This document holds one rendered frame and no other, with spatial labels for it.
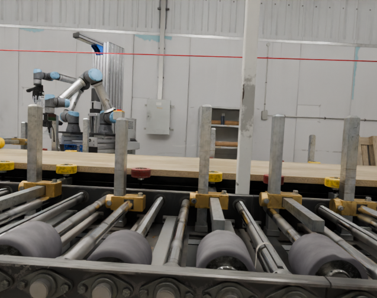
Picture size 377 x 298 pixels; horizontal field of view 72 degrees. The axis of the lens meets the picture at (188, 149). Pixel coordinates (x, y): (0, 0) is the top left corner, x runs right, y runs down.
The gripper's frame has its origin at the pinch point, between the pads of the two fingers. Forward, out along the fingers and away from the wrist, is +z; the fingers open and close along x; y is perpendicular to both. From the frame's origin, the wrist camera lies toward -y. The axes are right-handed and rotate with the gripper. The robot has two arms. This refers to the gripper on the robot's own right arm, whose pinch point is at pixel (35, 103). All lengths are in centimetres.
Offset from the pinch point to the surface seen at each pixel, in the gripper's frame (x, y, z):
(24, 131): -58, -43, 29
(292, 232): -263, -90, 50
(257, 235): -255, -98, 50
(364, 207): -281, -60, 47
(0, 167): -150, -105, 43
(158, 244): -229, -102, 58
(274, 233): -255, -70, 59
